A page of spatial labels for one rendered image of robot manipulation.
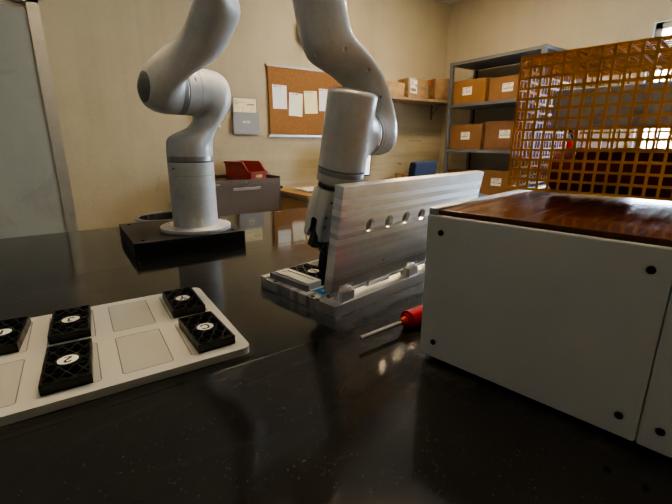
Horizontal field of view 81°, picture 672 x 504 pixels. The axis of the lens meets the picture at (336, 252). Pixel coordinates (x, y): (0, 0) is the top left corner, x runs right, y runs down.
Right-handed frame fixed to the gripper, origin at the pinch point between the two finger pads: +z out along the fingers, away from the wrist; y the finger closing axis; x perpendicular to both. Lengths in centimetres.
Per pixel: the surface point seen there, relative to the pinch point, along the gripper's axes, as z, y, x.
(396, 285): 0.4, -5.4, 13.4
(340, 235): -11.6, 10.1, 11.4
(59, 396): 2.1, 46.6, 8.0
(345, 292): -1.6, 7.8, 12.5
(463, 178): -18.1, -24.6, 11.1
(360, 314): 1.5, 6.5, 15.3
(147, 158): 50, -73, -284
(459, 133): 4, -370, -177
